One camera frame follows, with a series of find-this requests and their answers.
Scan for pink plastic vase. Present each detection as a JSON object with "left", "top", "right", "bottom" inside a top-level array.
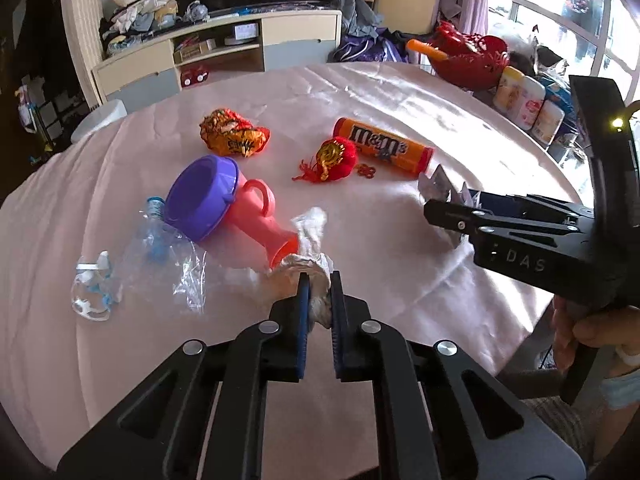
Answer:
[{"left": 227, "top": 177, "right": 301, "bottom": 269}]

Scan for orange plastic handle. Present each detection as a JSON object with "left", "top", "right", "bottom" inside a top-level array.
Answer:
[{"left": 406, "top": 39, "right": 448, "bottom": 61}]

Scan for silver foil wrapper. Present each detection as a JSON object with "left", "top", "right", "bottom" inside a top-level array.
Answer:
[{"left": 417, "top": 164, "right": 483, "bottom": 252}]

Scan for purple bag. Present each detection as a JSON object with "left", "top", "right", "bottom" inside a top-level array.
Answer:
[{"left": 332, "top": 30, "right": 416, "bottom": 64}]

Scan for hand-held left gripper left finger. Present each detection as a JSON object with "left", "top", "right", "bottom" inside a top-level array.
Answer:
[{"left": 57, "top": 272, "right": 321, "bottom": 480}]

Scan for orange candy tube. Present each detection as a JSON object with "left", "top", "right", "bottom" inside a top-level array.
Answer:
[{"left": 334, "top": 117, "right": 435, "bottom": 177}]

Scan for pile of clothes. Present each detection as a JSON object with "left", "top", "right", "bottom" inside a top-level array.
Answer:
[{"left": 100, "top": 0, "right": 181, "bottom": 56}]

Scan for grey jacket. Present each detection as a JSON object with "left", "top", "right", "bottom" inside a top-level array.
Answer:
[{"left": 330, "top": 0, "right": 386, "bottom": 36}]

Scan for window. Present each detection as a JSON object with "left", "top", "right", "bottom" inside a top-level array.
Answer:
[{"left": 487, "top": 0, "right": 640, "bottom": 111}]

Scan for flat boxes on shelf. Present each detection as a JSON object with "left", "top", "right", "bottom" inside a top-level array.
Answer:
[{"left": 174, "top": 40, "right": 217, "bottom": 63}]

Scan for orange snack wrapper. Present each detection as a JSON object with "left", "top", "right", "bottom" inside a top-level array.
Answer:
[{"left": 199, "top": 108, "right": 271, "bottom": 157}]

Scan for white bottle yellow label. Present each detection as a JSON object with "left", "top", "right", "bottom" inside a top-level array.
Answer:
[
  {"left": 531, "top": 100, "right": 566, "bottom": 145},
  {"left": 494, "top": 66, "right": 526, "bottom": 111}
]

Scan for white round stool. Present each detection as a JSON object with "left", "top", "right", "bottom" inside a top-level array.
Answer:
[{"left": 71, "top": 100, "right": 128, "bottom": 145}]

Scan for blue package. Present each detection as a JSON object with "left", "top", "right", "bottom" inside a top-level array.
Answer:
[{"left": 542, "top": 77, "right": 576, "bottom": 116}]

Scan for crushed clear plastic bottle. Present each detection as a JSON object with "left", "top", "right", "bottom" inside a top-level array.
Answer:
[{"left": 117, "top": 196, "right": 208, "bottom": 316}]

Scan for white bottle red label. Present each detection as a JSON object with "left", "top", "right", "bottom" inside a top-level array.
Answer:
[{"left": 512, "top": 77, "right": 546, "bottom": 131}]

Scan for grey chair cushion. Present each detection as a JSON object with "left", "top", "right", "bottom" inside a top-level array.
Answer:
[{"left": 520, "top": 395, "right": 596, "bottom": 461}]

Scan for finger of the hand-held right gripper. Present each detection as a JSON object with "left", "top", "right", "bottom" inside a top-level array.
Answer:
[
  {"left": 424, "top": 199, "right": 582, "bottom": 249},
  {"left": 477, "top": 191, "right": 597, "bottom": 219}
]

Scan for person's right hand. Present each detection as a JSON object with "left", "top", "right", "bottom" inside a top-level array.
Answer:
[{"left": 552, "top": 304, "right": 640, "bottom": 371}]

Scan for hanging dark clothes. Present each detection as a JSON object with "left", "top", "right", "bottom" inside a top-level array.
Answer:
[{"left": 560, "top": 0, "right": 608, "bottom": 61}]

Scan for beige and grey TV stand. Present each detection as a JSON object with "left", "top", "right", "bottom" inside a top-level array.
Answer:
[{"left": 92, "top": 8, "right": 343, "bottom": 111}]

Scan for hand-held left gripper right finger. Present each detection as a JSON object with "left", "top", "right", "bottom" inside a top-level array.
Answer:
[{"left": 330, "top": 271, "right": 586, "bottom": 480}]

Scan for purple plastic bowl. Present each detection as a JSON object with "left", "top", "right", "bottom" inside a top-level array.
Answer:
[{"left": 164, "top": 155, "right": 240, "bottom": 243}]

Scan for red openwork basket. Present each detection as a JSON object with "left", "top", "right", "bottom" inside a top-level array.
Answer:
[{"left": 432, "top": 22, "right": 510, "bottom": 92}]

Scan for red tasselled ornament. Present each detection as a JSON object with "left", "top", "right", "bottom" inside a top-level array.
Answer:
[{"left": 292, "top": 137, "right": 358, "bottom": 183}]

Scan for pink tablecloth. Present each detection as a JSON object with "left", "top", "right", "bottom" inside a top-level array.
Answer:
[{"left": 0, "top": 62, "right": 586, "bottom": 471}]

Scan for beige woven screen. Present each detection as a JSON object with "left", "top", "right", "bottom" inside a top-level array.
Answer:
[{"left": 62, "top": 0, "right": 106, "bottom": 106}]

